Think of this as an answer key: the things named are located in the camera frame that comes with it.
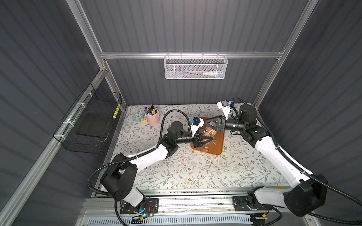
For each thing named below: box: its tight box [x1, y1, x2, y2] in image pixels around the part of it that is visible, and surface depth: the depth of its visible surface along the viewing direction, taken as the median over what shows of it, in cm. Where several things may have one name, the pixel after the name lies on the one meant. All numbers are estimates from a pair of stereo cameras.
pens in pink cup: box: [143, 104, 158, 117], surface depth 103 cm
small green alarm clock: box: [131, 113, 143, 123], surface depth 114 cm
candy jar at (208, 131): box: [198, 125, 218, 138], surface depth 71 cm
